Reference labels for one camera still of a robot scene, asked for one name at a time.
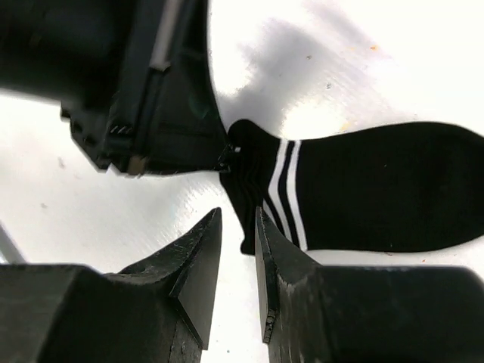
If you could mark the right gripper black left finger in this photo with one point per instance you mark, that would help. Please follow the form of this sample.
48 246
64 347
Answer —
158 309

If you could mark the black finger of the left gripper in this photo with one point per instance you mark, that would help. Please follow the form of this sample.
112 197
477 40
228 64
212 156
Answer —
179 127

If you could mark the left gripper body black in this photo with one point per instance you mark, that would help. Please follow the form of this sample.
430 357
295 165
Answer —
93 57

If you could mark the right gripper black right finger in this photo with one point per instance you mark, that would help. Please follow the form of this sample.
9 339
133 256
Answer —
311 312

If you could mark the black ankle sock white cuff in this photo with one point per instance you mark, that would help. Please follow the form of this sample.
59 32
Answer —
403 188

